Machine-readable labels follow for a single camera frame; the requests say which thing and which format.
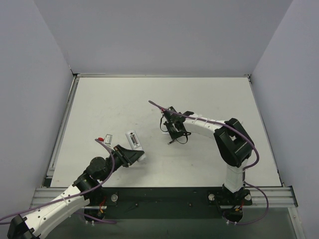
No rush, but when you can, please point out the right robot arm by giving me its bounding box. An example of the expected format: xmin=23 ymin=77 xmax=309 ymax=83
xmin=160 ymin=107 xmax=255 ymax=197

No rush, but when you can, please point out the aluminium frame rail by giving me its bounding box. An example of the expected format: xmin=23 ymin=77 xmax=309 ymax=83
xmin=30 ymin=75 xmax=116 ymax=208

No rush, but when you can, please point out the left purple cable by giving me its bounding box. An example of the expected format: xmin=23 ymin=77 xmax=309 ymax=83
xmin=0 ymin=138 xmax=118 ymax=225

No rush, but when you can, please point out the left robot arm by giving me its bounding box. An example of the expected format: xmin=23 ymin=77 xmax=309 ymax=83
xmin=7 ymin=145 xmax=145 ymax=239

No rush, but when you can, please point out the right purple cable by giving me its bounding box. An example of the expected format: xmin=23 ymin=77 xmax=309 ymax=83
xmin=148 ymin=100 xmax=270 ymax=226

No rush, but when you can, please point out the purple cable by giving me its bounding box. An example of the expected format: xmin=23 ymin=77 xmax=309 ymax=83
xmin=0 ymin=138 xmax=118 ymax=225
xmin=148 ymin=100 xmax=270 ymax=226

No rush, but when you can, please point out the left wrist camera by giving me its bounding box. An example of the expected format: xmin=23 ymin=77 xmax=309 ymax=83
xmin=98 ymin=134 xmax=113 ymax=146

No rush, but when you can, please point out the white remote control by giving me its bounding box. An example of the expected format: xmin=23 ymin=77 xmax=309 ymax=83
xmin=126 ymin=130 xmax=144 ymax=151

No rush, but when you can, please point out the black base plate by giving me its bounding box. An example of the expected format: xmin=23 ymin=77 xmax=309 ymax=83
xmin=84 ymin=187 xmax=252 ymax=222

